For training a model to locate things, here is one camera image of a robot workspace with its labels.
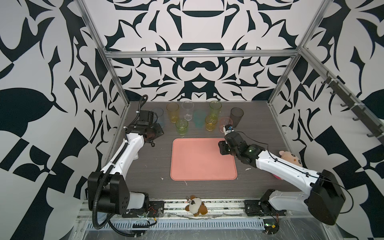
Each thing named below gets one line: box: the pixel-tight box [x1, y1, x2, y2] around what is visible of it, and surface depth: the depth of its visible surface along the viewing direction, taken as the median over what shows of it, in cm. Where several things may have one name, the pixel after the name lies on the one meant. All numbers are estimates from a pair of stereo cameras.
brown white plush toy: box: [185, 194, 208, 217], surface depth 74 cm
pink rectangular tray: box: [170, 138, 238, 181], surface depth 88 cm
